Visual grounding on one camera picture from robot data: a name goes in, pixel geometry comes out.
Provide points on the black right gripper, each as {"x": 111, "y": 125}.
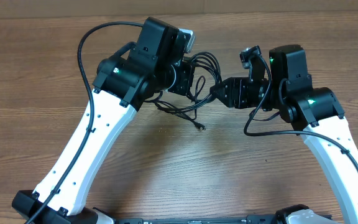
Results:
{"x": 237, "y": 89}

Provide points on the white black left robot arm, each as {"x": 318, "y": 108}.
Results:
{"x": 124, "y": 81}

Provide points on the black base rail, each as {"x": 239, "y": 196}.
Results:
{"x": 294, "y": 214}

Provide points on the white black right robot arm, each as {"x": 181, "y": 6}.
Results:
{"x": 283, "y": 83}

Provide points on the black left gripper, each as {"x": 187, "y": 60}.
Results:
{"x": 183, "y": 86}

